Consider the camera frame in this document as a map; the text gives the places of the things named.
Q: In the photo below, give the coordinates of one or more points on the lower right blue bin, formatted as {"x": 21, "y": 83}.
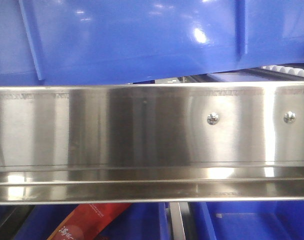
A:
{"x": 249, "y": 220}

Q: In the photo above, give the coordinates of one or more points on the right silver screw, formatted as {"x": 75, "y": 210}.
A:
{"x": 289, "y": 117}

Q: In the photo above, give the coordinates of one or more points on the white roller track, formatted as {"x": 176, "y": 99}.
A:
{"x": 289, "y": 70}

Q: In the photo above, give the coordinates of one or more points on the silver screw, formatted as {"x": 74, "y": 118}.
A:
{"x": 213, "y": 118}
{"x": 289, "y": 117}

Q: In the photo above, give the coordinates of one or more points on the blue plastic bin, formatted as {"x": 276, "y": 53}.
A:
{"x": 106, "y": 42}

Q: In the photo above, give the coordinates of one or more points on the red printed package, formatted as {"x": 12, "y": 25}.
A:
{"x": 86, "y": 221}

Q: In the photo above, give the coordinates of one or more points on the metal shelf divider post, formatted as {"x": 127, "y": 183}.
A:
{"x": 176, "y": 221}

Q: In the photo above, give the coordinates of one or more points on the stainless steel shelf rail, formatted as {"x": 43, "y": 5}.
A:
{"x": 151, "y": 143}

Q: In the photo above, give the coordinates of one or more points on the left silver screw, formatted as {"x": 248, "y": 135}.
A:
{"x": 213, "y": 118}

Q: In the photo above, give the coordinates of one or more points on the lower left blue bin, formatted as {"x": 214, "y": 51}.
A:
{"x": 141, "y": 221}

